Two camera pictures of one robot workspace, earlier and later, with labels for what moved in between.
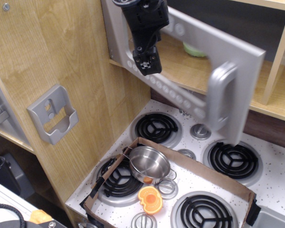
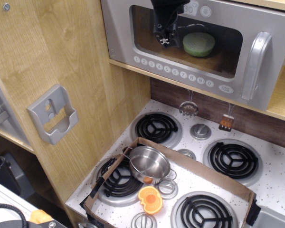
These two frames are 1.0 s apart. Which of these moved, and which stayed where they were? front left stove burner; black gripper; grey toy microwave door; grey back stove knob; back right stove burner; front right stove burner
Moved: grey toy microwave door; black gripper
Stayed: back right stove burner; grey back stove knob; front right stove burner; front left stove burner
